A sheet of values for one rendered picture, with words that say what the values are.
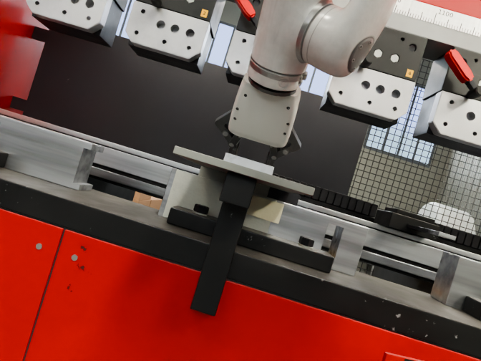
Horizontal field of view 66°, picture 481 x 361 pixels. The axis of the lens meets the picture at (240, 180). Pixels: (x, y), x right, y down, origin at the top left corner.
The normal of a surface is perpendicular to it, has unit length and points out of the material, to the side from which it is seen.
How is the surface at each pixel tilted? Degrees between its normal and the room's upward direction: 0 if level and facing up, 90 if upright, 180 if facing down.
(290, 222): 90
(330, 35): 105
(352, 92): 90
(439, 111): 90
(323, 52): 131
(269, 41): 125
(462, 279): 90
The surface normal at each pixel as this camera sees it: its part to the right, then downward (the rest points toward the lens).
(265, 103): -0.24, 0.60
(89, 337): -0.03, -0.02
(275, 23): -0.62, 0.41
